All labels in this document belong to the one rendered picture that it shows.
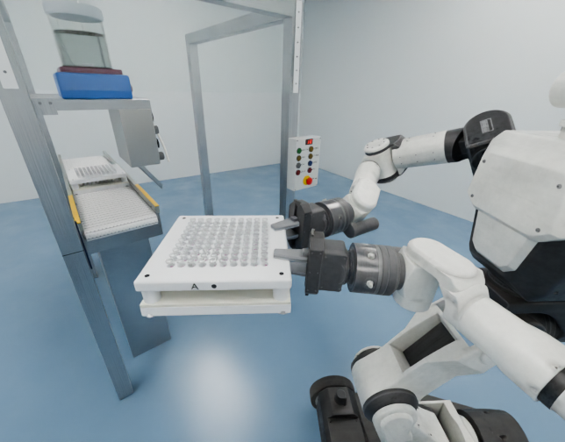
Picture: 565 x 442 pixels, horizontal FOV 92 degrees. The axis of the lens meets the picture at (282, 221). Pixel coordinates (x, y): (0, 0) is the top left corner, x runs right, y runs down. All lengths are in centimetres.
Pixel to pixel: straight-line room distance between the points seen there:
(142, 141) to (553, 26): 330
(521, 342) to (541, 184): 29
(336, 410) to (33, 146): 133
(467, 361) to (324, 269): 44
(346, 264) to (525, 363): 24
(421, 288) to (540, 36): 320
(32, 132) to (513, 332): 113
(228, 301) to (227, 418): 107
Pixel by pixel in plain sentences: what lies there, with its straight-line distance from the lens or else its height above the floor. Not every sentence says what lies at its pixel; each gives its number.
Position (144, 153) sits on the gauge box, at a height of 109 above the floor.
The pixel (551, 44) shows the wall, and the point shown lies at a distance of 353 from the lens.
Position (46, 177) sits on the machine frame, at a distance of 108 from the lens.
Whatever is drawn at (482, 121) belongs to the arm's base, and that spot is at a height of 125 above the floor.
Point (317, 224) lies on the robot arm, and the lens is 62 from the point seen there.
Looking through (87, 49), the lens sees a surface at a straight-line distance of 105.
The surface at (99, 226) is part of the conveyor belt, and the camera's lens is 124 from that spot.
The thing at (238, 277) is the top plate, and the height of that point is 105.
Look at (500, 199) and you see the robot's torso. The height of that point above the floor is 113.
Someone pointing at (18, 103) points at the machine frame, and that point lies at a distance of 105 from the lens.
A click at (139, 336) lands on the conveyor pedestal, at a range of 172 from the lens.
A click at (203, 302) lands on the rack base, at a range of 48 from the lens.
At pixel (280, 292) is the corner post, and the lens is 46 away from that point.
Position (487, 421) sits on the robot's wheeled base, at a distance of 129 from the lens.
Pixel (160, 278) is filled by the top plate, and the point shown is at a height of 104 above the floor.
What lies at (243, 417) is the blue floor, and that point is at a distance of 149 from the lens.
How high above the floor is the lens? 132
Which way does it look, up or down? 26 degrees down
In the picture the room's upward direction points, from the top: 1 degrees clockwise
